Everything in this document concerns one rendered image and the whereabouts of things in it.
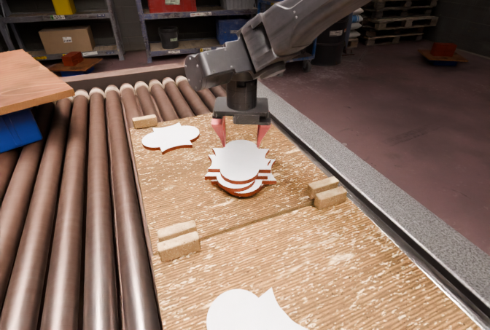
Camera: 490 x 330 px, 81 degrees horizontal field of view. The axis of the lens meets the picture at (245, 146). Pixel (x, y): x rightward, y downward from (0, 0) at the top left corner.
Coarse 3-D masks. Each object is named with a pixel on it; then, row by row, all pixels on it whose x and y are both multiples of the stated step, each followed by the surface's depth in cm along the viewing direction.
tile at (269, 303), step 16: (224, 304) 36; (240, 304) 36; (256, 304) 36; (272, 304) 36; (208, 320) 34; (224, 320) 34; (240, 320) 34; (256, 320) 34; (272, 320) 34; (288, 320) 34
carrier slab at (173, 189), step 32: (256, 128) 74; (160, 160) 62; (192, 160) 62; (288, 160) 62; (160, 192) 54; (192, 192) 54; (224, 192) 54; (288, 192) 54; (160, 224) 47; (224, 224) 47
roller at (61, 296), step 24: (72, 120) 82; (72, 144) 71; (72, 168) 63; (72, 192) 56; (72, 216) 51; (72, 240) 47; (72, 264) 44; (48, 288) 40; (72, 288) 41; (48, 312) 37; (72, 312) 38
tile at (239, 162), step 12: (228, 144) 61; (240, 144) 61; (252, 144) 61; (216, 156) 57; (228, 156) 57; (240, 156) 57; (252, 156) 57; (264, 156) 57; (216, 168) 54; (228, 168) 54; (240, 168) 54; (252, 168) 54; (264, 168) 54; (228, 180) 51; (240, 180) 51; (252, 180) 52
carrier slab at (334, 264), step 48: (240, 240) 45; (288, 240) 45; (336, 240) 45; (384, 240) 45; (192, 288) 38; (240, 288) 38; (288, 288) 38; (336, 288) 38; (384, 288) 38; (432, 288) 38
